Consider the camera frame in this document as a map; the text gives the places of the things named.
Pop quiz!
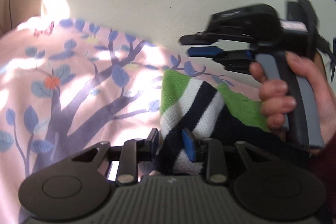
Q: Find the green knitted sweater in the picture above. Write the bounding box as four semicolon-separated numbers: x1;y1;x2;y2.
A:
149;69;312;177

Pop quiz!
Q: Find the person's right hand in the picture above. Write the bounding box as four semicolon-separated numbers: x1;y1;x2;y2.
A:
249;52;335;155

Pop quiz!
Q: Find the pink floral bed sheet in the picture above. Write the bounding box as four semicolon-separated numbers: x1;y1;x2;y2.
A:
1;18;266;223

